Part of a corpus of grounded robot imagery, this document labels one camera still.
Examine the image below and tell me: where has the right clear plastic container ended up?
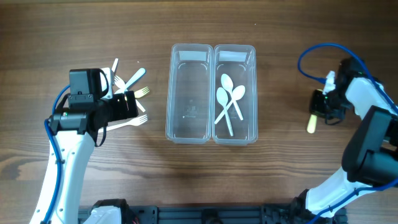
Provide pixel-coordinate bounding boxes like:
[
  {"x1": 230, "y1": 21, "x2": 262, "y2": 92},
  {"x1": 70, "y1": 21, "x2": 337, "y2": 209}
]
[{"x1": 212, "y1": 44, "x2": 259, "y2": 146}]

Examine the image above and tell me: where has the left clear plastic container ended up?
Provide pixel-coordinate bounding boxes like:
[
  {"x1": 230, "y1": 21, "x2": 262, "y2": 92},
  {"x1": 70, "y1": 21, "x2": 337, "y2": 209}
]
[{"x1": 165, "y1": 44, "x2": 213, "y2": 144}]

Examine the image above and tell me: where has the yellow plastic spoon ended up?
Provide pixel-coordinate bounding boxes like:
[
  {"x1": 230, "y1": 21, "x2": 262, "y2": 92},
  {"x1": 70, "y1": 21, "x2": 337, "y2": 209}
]
[{"x1": 307, "y1": 114, "x2": 317, "y2": 134}]

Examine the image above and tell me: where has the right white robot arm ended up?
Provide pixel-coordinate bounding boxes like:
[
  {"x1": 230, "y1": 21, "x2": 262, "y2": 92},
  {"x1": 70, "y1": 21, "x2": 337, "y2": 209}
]
[{"x1": 291, "y1": 57, "x2": 397, "y2": 223}]

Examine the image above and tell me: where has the yellow plastic fork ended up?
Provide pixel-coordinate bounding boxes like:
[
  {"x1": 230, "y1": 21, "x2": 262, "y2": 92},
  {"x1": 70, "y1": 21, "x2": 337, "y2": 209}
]
[{"x1": 134, "y1": 86, "x2": 150, "y2": 98}]

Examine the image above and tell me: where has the white fork under blue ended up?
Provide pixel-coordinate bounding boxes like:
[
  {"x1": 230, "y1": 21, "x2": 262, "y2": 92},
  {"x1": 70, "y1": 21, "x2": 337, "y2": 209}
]
[{"x1": 114, "y1": 75, "x2": 146, "y2": 112}]

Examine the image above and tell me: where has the light blue plastic fork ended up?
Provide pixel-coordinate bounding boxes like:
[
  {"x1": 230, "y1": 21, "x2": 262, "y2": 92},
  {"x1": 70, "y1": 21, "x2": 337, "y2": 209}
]
[{"x1": 114, "y1": 68, "x2": 146, "y2": 94}]

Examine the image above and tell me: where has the white fork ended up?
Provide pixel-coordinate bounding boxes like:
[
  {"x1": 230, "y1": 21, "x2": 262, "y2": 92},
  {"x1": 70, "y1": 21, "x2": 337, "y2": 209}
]
[
  {"x1": 106, "y1": 114, "x2": 148, "y2": 131},
  {"x1": 114, "y1": 75, "x2": 146, "y2": 112},
  {"x1": 111, "y1": 58, "x2": 119, "y2": 73}
]

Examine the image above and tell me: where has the white spoon two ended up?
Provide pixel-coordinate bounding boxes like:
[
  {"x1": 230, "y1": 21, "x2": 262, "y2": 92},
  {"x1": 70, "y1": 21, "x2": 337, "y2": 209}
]
[{"x1": 216, "y1": 87, "x2": 233, "y2": 136}]

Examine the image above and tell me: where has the right blue cable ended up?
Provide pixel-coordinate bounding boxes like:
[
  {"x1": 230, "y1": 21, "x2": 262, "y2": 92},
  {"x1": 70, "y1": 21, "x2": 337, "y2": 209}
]
[{"x1": 297, "y1": 42, "x2": 398, "y2": 224}]

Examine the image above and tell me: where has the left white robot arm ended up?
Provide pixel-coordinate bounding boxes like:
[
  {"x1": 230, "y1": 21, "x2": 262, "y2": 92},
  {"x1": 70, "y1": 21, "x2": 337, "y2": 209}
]
[{"x1": 30, "y1": 90, "x2": 138, "y2": 223}]

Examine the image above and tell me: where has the white spoon one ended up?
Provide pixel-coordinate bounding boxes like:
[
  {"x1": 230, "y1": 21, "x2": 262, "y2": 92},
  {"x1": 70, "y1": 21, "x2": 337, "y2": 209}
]
[{"x1": 221, "y1": 73, "x2": 243, "y2": 120}]

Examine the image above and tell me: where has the white spoon three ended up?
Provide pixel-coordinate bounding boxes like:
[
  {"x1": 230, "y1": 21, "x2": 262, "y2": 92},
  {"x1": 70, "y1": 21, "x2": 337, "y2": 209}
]
[{"x1": 215, "y1": 85, "x2": 246, "y2": 124}]

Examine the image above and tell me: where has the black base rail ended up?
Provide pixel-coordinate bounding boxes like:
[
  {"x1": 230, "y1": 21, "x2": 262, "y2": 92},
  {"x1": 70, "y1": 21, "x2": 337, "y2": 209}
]
[{"x1": 78, "y1": 198, "x2": 348, "y2": 224}]

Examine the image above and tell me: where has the clear plastic container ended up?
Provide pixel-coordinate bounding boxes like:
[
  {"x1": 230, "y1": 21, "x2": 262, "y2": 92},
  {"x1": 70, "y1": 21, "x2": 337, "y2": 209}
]
[
  {"x1": 165, "y1": 44, "x2": 213, "y2": 144},
  {"x1": 212, "y1": 44, "x2": 259, "y2": 146}
]

